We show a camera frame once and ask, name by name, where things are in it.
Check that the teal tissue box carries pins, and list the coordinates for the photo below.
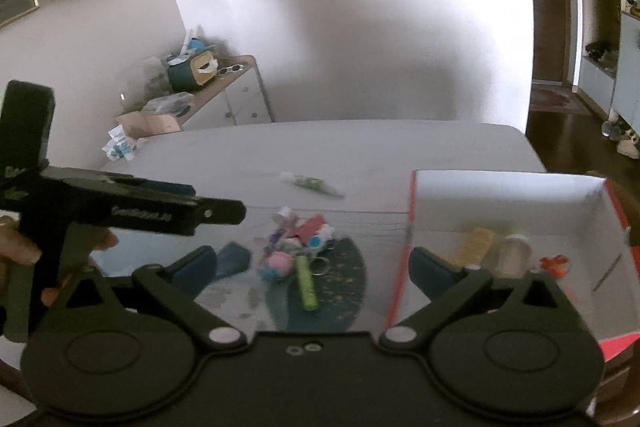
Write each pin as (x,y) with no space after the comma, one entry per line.
(187,72)

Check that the small red trinket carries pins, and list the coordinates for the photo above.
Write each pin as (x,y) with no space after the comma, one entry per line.
(554,264)

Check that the white wall cabinet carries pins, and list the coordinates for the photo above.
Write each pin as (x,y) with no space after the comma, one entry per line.
(600,87)

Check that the person's left hand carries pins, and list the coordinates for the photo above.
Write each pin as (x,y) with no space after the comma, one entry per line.
(20,244)

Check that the crumpled clear plastic bag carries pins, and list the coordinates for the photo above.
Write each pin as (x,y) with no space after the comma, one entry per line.
(167,104)

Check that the red doormat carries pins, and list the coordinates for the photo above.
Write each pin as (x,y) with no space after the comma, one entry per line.
(557,99)

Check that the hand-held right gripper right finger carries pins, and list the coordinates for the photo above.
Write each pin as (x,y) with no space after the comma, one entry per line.
(430,272)

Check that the white sunglasses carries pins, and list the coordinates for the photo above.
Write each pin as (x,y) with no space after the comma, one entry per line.
(232,69)

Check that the brown cardboard box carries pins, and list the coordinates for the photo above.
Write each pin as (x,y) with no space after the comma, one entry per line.
(150,126)

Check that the grey slippers pair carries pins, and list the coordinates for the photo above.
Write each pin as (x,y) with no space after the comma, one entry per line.
(611,129)

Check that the white wooden-top sideboard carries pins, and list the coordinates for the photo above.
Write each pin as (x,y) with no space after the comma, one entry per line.
(240,99)

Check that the small clear bottle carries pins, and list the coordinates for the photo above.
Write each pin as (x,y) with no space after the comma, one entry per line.
(282,227)

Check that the pink and blue ball toy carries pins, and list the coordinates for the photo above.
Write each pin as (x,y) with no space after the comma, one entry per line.
(277,266)

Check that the red cardboard box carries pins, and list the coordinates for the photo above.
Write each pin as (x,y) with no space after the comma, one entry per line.
(500,202)

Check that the pale sneakers pair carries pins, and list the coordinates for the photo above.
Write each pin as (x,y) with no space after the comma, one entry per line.
(630,147)

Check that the dark shoes pile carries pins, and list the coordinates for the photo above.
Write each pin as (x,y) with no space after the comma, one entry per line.
(602,53)

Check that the dark teal speckled placemat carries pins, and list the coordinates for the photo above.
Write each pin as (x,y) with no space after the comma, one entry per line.
(345,287)

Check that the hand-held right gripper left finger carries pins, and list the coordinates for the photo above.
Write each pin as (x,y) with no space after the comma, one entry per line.
(197,269)

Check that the clear packet with green tube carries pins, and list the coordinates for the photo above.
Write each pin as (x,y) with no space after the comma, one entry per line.
(312,184)

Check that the yellow block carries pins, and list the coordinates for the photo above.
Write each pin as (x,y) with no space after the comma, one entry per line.
(475,247)

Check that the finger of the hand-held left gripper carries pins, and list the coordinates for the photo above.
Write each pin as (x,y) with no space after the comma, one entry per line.
(222,213)

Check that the green tube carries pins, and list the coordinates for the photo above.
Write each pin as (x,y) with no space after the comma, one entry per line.
(306,287)

